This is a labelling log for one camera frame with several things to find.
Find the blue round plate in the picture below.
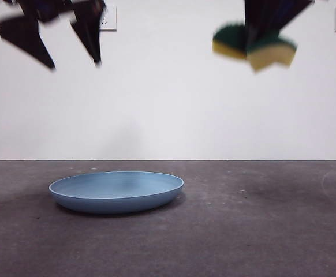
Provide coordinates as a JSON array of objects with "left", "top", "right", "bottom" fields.
[{"left": 48, "top": 171, "right": 185, "bottom": 215}]

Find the yellow sponge with green pad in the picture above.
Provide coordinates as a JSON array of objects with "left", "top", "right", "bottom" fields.
[{"left": 212, "top": 20, "right": 298, "bottom": 73}]

